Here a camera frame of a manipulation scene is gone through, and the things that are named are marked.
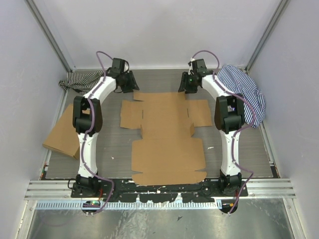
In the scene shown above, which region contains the folded brown cardboard box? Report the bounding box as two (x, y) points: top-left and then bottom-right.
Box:
(42, 104), (80, 160)

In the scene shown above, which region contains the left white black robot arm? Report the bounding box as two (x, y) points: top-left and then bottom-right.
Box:
(72, 58), (139, 198)

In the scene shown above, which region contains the black white striped cloth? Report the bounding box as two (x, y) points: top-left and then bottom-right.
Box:
(58, 70), (104, 95)

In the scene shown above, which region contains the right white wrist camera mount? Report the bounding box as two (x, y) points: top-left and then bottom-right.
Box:
(188, 58), (196, 75)

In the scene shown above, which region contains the left aluminium frame post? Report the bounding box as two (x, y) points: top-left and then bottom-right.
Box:
(24, 0), (75, 72)

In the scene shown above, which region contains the aluminium frame post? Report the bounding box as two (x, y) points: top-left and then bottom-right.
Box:
(24, 0), (75, 72)
(245, 0), (290, 73)

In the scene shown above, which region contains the right aluminium frame post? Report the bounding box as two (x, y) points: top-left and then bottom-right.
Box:
(245, 0), (290, 73)

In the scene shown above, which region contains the blue white striped cloth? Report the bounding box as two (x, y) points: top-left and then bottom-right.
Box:
(217, 65), (266, 128)

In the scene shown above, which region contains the aluminium rail with cable duct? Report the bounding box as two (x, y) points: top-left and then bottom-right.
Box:
(24, 178), (296, 214)

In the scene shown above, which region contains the brown cardboard box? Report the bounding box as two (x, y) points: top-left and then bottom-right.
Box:
(120, 92), (212, 186)
(42, 104), (80, 160)

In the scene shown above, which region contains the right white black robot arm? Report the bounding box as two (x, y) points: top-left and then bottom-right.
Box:
(178, 58), (245, 197)

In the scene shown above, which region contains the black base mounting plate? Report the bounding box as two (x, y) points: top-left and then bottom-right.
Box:
(67, 178), (239, 203)

